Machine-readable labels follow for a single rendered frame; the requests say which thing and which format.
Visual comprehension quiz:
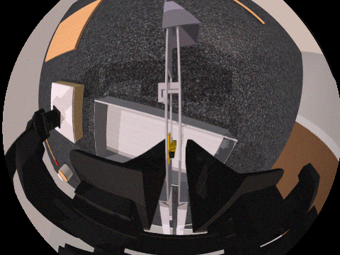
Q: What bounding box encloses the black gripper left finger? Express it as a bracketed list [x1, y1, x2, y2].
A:
[69, 139, 166, 230]

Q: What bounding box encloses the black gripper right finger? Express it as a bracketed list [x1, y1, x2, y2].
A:
[185, 139, 284, 233]

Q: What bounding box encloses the grey rectangular metal tin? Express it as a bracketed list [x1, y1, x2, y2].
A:
[93, 96, 238, 187]

